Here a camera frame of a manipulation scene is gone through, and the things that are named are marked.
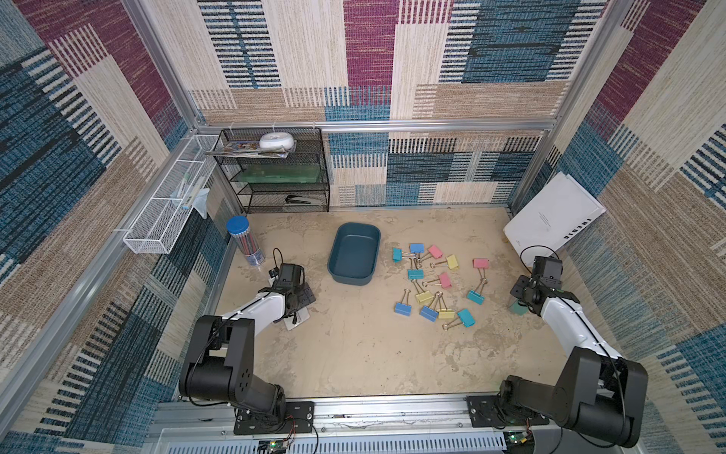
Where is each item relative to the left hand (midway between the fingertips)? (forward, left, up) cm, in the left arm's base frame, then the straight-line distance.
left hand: (297, 300), depth 95 cm
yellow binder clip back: (+15, -54, 0) cm, 56 cm away
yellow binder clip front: (-3, -47, -1) cm, 47 cm away
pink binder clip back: (+17, -48, +1) cm, 51 cm away
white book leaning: (+14, -79, +20) cm, 83 cm away
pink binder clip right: (+12, -64, +1) cm, 65 cm away
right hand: (-1, -72, +9) cm, 73 cm away
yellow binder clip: (0, -41, +1) cm, 41 cm away
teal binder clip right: (0, -59, 0) cm, 59 cm away
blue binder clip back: (+23, -43, -3) cm, 49 cm away
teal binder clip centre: (+10, -40, -1) cm, 42 cm away
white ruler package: (-11, -4, +10) cm, 15 cm away
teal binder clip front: (-8, -54, 0) cm, 54 cm away
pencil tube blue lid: (+14, +16, +19) cm, 29 cm away
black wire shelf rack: (+41, +8, +21) cm, 47 cm away
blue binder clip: (-4, -35, +1) cm, 35 cm away
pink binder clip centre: (+8, -50, -1) cm, 51 cm away
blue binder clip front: (-6, -43, +1) cm, 43 cm away
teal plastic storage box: (+18, -19, +1) cm, 26 cm away
